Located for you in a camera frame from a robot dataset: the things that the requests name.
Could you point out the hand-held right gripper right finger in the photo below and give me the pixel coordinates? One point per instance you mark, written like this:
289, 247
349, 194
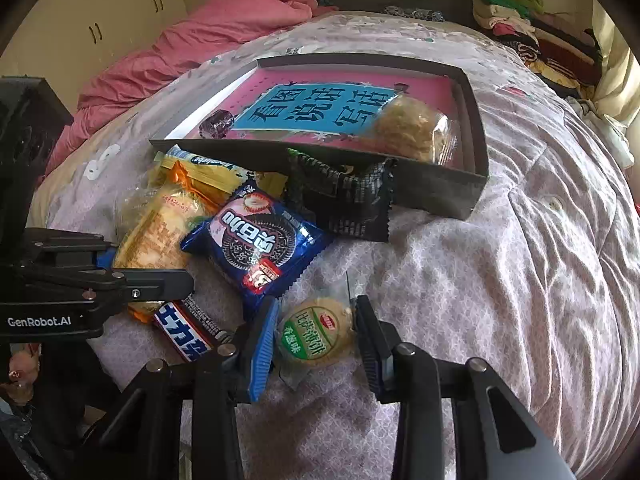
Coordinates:
372, 355

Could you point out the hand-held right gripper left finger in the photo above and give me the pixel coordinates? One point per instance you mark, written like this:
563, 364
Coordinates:
260, 350

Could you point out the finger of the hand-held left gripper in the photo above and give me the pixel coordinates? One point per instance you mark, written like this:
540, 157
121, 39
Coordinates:
75, 250
160, 285

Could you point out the orange cracker packet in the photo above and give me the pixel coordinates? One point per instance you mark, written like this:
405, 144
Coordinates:
155, 235

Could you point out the chocolate bar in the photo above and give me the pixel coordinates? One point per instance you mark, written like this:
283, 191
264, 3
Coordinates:
185, 332

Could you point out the round cookie green label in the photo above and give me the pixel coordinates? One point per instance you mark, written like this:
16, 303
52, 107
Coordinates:
315, 332

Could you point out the pastry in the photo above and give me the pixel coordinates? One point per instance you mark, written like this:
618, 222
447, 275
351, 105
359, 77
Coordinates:
131, 205
410, 127

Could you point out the blue cookie packet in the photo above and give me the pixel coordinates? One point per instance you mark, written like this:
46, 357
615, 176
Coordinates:
250, 245

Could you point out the yellow wafer packet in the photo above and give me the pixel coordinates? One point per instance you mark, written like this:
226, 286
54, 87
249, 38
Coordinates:
200, 162

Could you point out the dark cardboard box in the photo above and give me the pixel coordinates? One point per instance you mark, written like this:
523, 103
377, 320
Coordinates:
225, 157

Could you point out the person's left hand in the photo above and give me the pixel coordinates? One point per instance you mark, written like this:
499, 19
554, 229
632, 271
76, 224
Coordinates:
20, 372

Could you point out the floral bedspread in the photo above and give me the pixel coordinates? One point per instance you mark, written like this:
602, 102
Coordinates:
500, 285

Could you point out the black snack packet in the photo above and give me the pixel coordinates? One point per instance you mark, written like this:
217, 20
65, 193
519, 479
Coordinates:
345, 205

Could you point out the dark wrapped small cake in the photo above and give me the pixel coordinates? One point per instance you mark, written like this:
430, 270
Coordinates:
216, 126

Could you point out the cream wardrobe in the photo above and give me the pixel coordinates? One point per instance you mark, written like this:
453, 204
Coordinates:
100, 5

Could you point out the pink quilt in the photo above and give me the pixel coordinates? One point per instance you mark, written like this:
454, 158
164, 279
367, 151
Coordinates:
175, 45

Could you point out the pink book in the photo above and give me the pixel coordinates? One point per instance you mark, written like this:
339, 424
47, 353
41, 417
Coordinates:
310, 110

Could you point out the dark patterned cloth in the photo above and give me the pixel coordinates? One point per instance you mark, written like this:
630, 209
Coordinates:
412, 13

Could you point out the pile of folded clothes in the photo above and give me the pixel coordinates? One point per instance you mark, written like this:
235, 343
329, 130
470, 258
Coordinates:
540, 35

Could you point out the cream curtain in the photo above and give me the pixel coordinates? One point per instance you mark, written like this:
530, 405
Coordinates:
615, 60

